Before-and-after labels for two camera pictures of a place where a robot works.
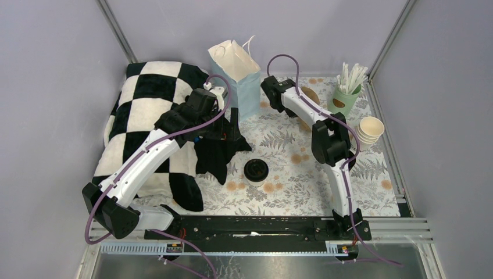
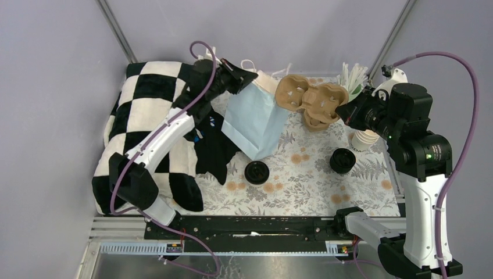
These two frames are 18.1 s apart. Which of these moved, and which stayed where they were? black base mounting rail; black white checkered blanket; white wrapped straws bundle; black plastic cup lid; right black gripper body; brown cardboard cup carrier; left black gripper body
Moved: brown cardboard cup carrier; left black gripper body; right black gripper body
Stayed: black base mounting rail; white wrapped straws bundle; black plastic cup lid; black white checkered blanket
